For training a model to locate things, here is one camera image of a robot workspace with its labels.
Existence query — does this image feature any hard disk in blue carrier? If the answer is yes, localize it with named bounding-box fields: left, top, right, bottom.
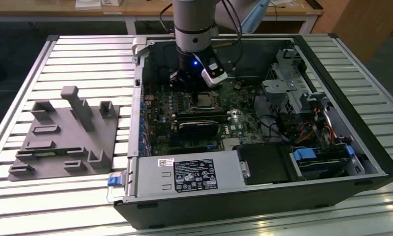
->
left=289, top=147, right=353, bottom=179

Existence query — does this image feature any grey parts rack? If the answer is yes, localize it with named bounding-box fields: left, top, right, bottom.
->
left=6, top=86, right=121, bottom=182

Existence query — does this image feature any green motherboard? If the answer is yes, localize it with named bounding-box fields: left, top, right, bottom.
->
left=142, top=78, right=273, bottom=157

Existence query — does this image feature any black open PC case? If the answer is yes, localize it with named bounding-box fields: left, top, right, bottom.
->
left=113, top=33, right=393, bottom=231

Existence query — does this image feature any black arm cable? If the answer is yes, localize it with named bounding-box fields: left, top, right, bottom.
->
left=216, top=0, right=245, bottom=73

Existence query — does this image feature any black internal cable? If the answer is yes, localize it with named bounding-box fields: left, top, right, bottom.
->
left=258, top=114, right=292, bottom=143

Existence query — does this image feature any green RAM stick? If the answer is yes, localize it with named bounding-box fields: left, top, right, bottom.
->
left=29, top=149, right=69, bottom=156

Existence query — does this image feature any black drive bay cover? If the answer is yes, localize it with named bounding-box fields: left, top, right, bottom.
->
left=236, top=144, right=296, bottom=185

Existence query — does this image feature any black graphics card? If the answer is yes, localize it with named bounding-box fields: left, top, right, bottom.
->
left=178, top=119, right=220, bottom=138

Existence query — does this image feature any CPU socket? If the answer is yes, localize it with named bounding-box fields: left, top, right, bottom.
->
left=188, top=90, right=224, bottom=111

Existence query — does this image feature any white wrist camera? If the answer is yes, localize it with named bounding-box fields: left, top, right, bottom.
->
left=201, top=62, right=229, bottom=87

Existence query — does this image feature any grey power supply with label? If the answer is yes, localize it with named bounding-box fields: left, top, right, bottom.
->
left=126, top=150, right=246, bottom=201

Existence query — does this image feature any square silver CPU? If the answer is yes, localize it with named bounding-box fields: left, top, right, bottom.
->
left=197, top=94, right=217, bottom=108

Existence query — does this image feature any grey metal drive cage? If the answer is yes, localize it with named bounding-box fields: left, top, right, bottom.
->
left=261, top=48, right=332, bottom=116

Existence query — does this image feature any silver chipset heatsink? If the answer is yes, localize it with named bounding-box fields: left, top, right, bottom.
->
left=222, top=138, right=242, bottom=148

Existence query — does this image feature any wooden desk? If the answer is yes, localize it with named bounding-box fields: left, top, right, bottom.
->
left=0, top=0, right=324, bottom=35

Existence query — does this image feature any yellow and red wire bundle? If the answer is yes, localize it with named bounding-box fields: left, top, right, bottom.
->
left=300, top=122, right=334, bottom=146

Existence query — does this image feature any blue case side latch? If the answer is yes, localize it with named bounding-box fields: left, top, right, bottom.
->
left=106, top=173, right=122, bottom=188

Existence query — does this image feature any black RAM stick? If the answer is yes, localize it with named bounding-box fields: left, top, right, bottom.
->
left=176, top=114, right=229, bottom=121
left=176, top=110, right=226, bottom=117

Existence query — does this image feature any wooden cabinet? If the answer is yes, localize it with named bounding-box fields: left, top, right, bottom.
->
left=318, top=0, right=393, bottom=63

